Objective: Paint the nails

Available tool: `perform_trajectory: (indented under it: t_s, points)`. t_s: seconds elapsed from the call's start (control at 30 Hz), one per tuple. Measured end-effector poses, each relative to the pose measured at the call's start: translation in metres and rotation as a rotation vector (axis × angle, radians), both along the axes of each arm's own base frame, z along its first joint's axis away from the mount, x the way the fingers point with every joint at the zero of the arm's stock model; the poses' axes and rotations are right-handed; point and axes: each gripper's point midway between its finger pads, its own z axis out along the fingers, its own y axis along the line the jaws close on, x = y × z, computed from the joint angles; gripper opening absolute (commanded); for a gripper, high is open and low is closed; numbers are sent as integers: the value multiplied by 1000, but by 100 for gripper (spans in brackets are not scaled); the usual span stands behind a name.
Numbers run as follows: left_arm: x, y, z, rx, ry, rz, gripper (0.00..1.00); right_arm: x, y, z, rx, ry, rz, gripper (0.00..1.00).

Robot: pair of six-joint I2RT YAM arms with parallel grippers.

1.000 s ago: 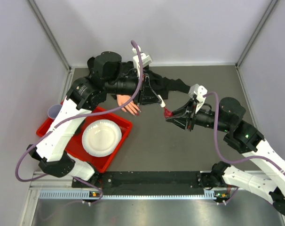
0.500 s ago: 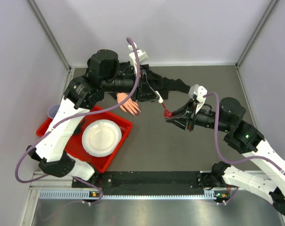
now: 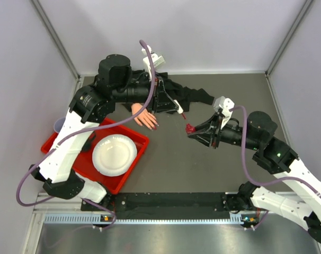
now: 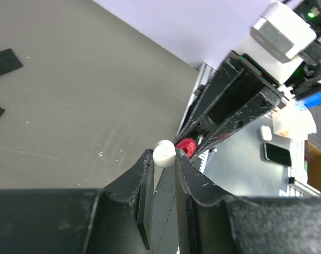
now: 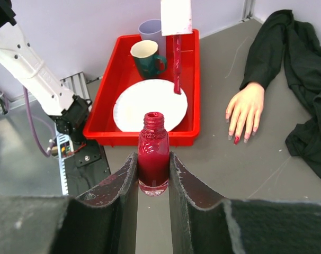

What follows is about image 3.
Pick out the white nail polish cap brush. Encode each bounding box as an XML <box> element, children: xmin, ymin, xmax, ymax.
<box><xmin>174</xmin><ymin>100</ymin><xmax>186</xmax><ymax>120</ymax></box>

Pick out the red nail polish bottle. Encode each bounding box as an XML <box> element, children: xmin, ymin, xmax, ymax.
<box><xmin>185</xmin><ymin>124</ymin><xmax>196</xmax><ymax>134</ymax></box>

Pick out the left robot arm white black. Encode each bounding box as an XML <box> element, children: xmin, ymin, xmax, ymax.
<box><xmin>30</xmin><ymin>53</ymin><xmax>180</xmax><ymax>210</ymax></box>

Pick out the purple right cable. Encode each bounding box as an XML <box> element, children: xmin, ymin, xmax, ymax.
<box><xmin>228</xmin><ymin>105</ymin><xmax>321</xmax><ymax>204</ymax></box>

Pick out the white paper plate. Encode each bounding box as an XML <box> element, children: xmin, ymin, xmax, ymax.
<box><xmin>92</xmin><ymin>134</ymin><xmax>137</xmax><ymax>177</ymax></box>

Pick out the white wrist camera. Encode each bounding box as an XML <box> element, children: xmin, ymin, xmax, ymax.
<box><xmin>141</xmin><ymin>46</ymin><xmax>165</xmax><ymax>75</ymax></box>
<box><xmin>213</xmin><ymin>96</ymin><xmax>235</xmax><ymax>130</ymax></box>

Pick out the black cloth garment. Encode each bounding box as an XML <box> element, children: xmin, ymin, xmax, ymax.
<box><xmin>113</xmin><ymin>70</ymin><xmax>215</xmax><ymax>114</ymax></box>

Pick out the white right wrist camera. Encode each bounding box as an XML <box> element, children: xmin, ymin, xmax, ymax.
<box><xmin>213</xmin><ymin>96</ymin><xmax>235</xmax><ymax>130</ymax></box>

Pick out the red plastic tray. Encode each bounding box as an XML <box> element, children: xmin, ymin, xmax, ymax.
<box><xmin>41</xmin><ymin>117</ymin><xmax>150</xmax><ymax>195</ymax></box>

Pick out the grey slotted cable duct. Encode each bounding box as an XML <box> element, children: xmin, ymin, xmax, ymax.
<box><xmin>44</xmin><ymin>213</ymin><xmax>259</xmax><ymax>225</ymax></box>

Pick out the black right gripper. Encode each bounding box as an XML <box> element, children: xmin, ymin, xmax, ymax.
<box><xmin>188</xmin><ymin>111</ymin><xmax>261</xmax><ymax>151</ymax></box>

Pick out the purple plastic cup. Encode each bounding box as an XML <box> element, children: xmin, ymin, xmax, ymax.
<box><xmin>53</xmin><ymin>117</ymin><xmax>65</xmax><ymax>133</ymax></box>

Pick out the mannequin hand with red nails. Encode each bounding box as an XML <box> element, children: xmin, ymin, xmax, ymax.
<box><xmin>131</xmin><ymin>103</ymin><xmax>159</xmax><ymax>130</ymax></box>

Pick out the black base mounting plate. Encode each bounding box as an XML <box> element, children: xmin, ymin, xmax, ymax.
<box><xmin>81</xmin><ymin>192</ymin><xmax>259</xmax><ymax>220</ymax></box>

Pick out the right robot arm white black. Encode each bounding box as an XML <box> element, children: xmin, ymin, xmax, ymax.
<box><xmin>185</xmin><ymin>111</ymin><xmax>321</xmax><ymax>244</ymax></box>

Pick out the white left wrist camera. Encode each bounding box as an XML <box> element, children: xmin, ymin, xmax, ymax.
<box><xmin>141</xmin><ymin>46</ymin><xmax>165</xmax><ymax>75</ymax></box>

